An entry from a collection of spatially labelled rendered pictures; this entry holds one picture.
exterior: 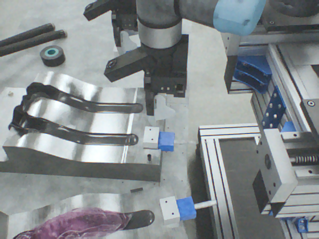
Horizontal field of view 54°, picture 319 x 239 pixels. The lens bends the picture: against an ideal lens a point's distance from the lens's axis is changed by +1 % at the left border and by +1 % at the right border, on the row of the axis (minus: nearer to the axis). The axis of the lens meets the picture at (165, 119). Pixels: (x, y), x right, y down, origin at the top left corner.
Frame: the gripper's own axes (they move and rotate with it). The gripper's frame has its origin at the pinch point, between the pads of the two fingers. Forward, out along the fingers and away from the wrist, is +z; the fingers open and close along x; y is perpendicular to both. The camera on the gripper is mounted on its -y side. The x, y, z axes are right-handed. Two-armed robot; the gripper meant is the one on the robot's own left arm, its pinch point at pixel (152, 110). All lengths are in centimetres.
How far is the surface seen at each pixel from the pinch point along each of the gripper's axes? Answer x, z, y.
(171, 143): -1.3, 10.5, 4.5
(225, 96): 103, 101, 37
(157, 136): -0.6, 9.2, 1.1
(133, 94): 16.4, 12.2, -7.6
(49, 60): 36, 18, -40
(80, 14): 69, 21, -38
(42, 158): -6.9, 12.3, -26.9
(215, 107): 92, 101, 29
